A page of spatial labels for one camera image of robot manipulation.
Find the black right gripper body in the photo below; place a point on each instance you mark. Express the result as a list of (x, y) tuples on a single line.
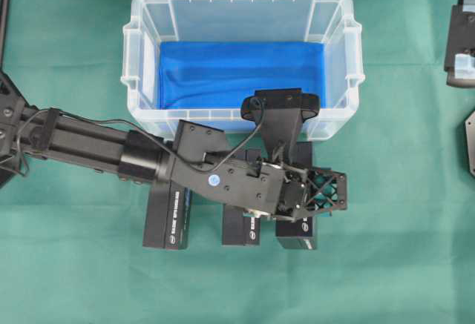
[(459, 54)]

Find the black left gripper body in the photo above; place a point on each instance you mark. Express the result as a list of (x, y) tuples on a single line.
[(307, 192)]

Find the black camera box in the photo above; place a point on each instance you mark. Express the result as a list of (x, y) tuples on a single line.
[(239, 229), (168, 208), (298, 234)]

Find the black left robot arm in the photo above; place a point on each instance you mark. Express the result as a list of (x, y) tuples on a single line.
[(199, 158)]

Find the blue cloth in case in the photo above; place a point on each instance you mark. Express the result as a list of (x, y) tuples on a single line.
[(220, 75)]

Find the clear plastic storage case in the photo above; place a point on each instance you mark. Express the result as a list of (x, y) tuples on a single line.
[(327, 22)]

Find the green table cloth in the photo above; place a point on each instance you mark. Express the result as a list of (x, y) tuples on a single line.
[(403, 251)]

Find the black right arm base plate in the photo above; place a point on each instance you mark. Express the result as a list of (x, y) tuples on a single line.
[(466, 143)]

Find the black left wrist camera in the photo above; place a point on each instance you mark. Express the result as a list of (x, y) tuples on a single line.
[(280, 114)]

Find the black aluminium frame rail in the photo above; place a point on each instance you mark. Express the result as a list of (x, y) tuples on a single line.
[(3, 27)]

